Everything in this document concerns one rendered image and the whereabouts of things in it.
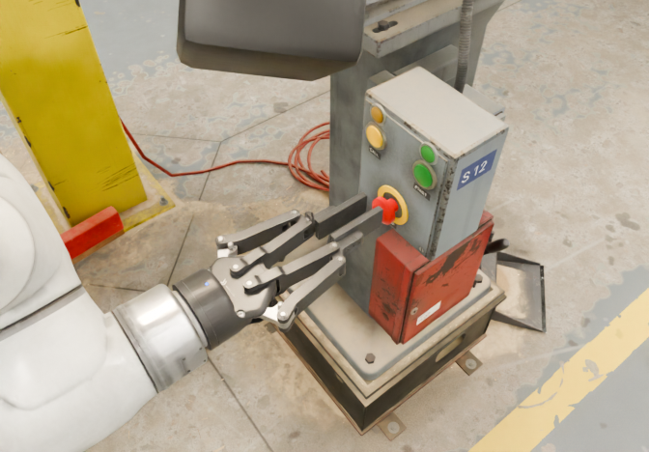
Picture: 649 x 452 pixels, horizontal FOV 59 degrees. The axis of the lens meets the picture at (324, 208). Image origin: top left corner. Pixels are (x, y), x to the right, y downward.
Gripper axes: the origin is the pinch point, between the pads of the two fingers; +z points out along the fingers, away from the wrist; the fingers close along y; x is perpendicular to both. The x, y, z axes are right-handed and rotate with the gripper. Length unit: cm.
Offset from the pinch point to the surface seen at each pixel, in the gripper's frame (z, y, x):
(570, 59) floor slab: 207, -82, -107
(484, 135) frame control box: 18.1, 2.4, 4.9
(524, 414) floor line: 54, 16, -107
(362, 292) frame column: 28, -26, -72
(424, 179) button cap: 11.6, 0.1, -0.2
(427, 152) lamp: 11.6, -0.2, 4.0
